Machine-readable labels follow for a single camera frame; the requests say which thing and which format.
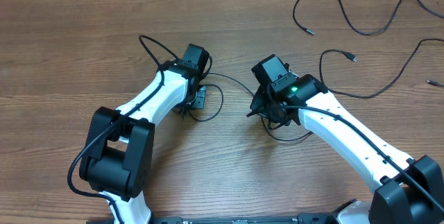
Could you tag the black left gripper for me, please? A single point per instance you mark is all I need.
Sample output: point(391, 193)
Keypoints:
point(200, 101)

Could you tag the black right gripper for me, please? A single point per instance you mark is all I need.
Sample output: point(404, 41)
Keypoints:
point(259, 108)

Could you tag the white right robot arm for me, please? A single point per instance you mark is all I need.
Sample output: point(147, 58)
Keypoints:
point(405, 190)

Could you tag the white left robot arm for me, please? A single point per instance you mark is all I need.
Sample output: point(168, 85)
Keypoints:
point(116, 160)

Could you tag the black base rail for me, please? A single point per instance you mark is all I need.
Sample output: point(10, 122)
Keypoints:
point(243, 220)

